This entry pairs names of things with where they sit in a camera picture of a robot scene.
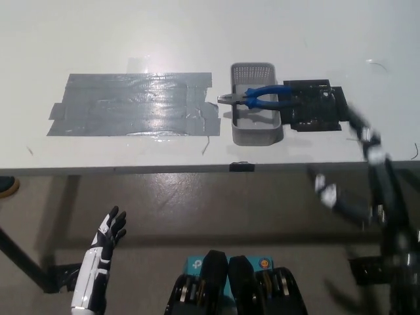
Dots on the grey perforated plastic container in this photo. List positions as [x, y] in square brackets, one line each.
[256, 134]

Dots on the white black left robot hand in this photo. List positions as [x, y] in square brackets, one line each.
[95, 262]

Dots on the grey duct tape patch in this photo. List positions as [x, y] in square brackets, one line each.
[131, 105]

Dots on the black diagonal table leg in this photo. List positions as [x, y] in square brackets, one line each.
[23, 256]

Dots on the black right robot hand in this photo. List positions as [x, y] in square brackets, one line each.
[374, 151]

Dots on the thin dark strand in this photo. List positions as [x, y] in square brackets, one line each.
[205, 147]

